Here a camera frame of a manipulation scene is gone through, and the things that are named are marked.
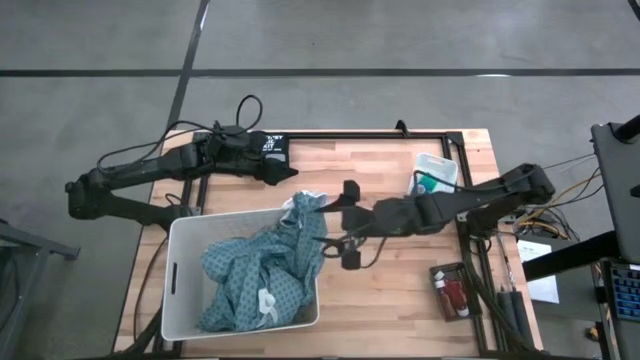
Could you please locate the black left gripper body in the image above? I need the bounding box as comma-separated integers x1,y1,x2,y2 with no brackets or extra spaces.
212,132,281,184

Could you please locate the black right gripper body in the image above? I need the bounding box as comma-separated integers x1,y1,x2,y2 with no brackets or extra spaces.
341,197,404,240

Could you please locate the small clear plastic container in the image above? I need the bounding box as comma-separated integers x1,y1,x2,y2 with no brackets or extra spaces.
408,152,460,197

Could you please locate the teal patterned hospital gown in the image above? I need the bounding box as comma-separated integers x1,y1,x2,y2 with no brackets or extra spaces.
197,189,331,335

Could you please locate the black first aid kit pouch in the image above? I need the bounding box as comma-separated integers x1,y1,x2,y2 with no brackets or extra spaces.
260,132,292,165

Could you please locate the small black mesh basket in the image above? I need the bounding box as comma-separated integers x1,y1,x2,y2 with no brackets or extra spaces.
428,262,483,323

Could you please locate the large white woven plastic bin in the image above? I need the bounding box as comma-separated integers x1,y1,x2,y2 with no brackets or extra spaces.
160,206,321,342

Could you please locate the white paper sheet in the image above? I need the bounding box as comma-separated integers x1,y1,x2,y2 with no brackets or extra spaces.
517,238,561,305

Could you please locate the grey metal stand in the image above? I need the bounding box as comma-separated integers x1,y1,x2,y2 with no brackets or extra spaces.
0,218,81,360

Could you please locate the black computer desk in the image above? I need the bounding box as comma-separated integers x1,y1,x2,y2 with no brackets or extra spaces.
522,113,640,360

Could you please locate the backlit computer keyboard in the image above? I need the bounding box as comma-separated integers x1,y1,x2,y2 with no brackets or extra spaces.
607,263,640,321

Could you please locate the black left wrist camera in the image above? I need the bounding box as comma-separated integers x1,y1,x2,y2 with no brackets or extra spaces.
217,124,246,146

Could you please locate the black aluminium table frame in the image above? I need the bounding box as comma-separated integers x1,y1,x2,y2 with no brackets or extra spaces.
119,119,546,359

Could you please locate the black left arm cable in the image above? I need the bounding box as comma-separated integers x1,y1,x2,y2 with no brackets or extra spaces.
97,94,265,174

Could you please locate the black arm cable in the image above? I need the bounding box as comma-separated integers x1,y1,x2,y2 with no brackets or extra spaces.
319,169,461,271
97,94,265,174

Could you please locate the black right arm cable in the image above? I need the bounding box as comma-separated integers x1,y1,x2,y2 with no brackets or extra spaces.
319,169,461,271

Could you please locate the yellow and black wire bundle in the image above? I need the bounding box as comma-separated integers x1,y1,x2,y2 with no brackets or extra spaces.
512,152,606,242

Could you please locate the brown cable along table edge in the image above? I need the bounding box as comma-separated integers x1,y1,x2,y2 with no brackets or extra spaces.
131,239,166,342

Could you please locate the black foam-handled tool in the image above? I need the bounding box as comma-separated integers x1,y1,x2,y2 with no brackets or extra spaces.
502,239,530,347

